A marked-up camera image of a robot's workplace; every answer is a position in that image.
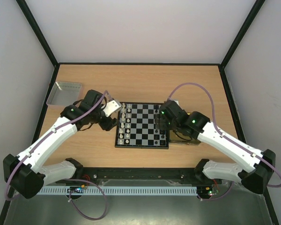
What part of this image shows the gold metal tin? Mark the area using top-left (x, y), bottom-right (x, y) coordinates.
top-left (169, 130), bottom-right (201, 146)

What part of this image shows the black magnetic chess board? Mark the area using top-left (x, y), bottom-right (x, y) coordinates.
top-left (115, 102), bottom-right (169, 150)

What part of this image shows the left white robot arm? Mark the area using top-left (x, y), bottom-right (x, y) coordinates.
top-left (3, 90), bottom-right (122, 201)

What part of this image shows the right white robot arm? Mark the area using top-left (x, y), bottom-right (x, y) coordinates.
top-left (155, 100), bottom-right (276, 194)

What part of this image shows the silver metal tray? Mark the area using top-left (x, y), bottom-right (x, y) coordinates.
top-left (46, 81), bottom-right (82, 108)

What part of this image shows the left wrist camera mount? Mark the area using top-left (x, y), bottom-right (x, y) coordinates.
top-left (103, 100), bottom-right (122, 117)

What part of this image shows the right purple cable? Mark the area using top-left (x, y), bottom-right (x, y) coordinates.
top-left (166, 82), bottom-right (281, 202)

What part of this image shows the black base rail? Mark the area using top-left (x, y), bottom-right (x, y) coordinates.
top-left (55, 166), bottom-right (260, 186)

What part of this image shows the white slotted cable duct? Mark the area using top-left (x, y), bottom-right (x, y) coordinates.
top-left (38, 186), bottom-right (197, 196)

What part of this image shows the black frame enclosure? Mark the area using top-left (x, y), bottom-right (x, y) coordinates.
top-left (0, 0), bottom-right (279, 225)

